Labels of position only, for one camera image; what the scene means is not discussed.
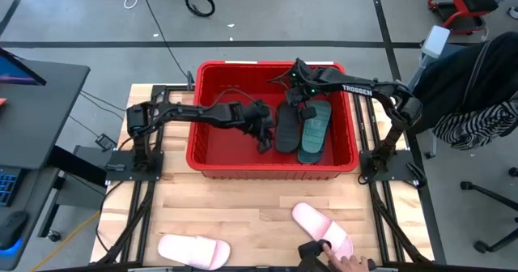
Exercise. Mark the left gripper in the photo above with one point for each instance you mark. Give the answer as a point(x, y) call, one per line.
point(253, 118)

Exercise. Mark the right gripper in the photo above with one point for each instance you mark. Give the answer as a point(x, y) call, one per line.
point(301, 82)

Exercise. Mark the black rubber slide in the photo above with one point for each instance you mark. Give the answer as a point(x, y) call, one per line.
point(287, 130)

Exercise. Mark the pale pink slide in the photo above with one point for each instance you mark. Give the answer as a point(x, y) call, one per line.
point(315, 223)
point(194, 252)

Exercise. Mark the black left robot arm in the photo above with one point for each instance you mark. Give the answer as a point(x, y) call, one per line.
point(194, 114)

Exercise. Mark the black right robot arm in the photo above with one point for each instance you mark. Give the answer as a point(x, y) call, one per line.
point(364, 90)

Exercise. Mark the red plastic bin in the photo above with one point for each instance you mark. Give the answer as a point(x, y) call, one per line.
point(226, 154)

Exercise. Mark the black handheld device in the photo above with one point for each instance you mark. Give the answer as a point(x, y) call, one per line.
point(309, 256)

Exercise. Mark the person's hand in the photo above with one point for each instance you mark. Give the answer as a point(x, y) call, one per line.
point(348, 264)

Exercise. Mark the pale grey box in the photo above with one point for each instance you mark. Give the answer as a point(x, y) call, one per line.
point(436, 39)

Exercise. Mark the black jacket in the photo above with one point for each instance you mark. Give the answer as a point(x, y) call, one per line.
point(453, 82)

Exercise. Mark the black power adapter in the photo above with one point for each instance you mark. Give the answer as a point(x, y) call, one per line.
point(106, 141)

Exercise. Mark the black white striped garment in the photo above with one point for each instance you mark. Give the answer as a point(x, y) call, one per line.
point(481, 124)

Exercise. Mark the black chair base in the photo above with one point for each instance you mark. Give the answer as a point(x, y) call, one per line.
point(466, 185)

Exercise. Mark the black desk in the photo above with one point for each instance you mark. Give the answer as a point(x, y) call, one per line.
point(40, 114)

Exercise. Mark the black caster wheel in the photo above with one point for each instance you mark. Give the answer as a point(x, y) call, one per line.
point(53, 236)

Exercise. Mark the computer monitor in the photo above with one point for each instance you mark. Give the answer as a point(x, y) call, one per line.
point(16, 71)

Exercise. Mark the backlit keyboard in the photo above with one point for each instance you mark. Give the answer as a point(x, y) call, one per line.
point(8, 187)

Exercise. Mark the black computer mouse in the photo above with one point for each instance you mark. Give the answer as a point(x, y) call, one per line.
point(14, 227)

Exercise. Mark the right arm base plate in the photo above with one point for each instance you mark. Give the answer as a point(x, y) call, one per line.
point(400, 167)

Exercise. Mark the black aluminium table frame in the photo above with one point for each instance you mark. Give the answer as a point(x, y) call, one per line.
point(158, 90)

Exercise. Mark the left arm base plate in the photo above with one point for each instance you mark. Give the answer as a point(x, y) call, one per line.
point(121, 175)

